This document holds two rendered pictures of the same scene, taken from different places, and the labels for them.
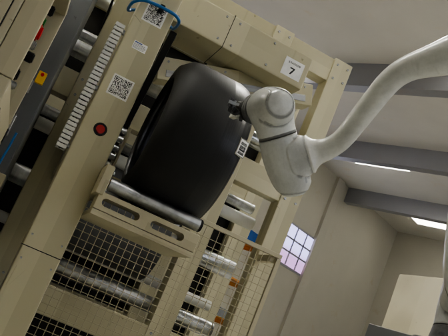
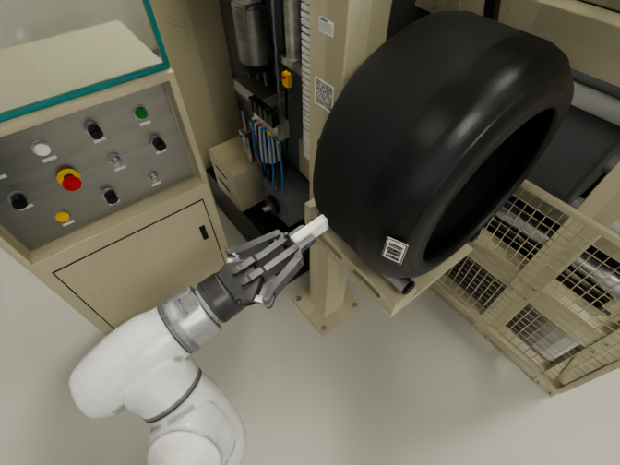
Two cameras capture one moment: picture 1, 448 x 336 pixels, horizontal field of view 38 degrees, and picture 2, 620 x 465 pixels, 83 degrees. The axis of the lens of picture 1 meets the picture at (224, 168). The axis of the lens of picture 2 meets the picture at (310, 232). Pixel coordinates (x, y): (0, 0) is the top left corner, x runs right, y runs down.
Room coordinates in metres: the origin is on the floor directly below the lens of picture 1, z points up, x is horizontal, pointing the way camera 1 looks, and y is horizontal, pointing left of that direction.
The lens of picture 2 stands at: (1.79, -0.31, 1.70)
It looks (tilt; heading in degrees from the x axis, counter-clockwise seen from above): 52 degrees down; 67
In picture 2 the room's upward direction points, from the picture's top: straight up
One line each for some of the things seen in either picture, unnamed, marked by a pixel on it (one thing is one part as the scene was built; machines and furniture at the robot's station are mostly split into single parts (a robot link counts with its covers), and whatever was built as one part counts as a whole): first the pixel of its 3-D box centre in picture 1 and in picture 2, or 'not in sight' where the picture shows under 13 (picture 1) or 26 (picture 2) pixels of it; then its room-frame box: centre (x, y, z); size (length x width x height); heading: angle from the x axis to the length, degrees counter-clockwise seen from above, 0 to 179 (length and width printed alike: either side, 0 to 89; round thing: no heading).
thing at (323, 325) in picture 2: not in sight; (326, 302); (2.21, 0.44, 0.01); 0.27 x 0.27 x 0.02; 15
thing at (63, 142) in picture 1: (92, 85); (314, 88); (2.16, 0.52, 1.19); 0.05 x 0.04 x 0.48; 15
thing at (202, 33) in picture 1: (234, 48); not in sight; (2.61, 0.16, 1.71); 0.61 x 0.25 x 0.15; 105
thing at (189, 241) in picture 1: (145, 222); (359, 257); (2.15, 0.17, 0.83); 0.36 x 0.09 x 0.06; 105
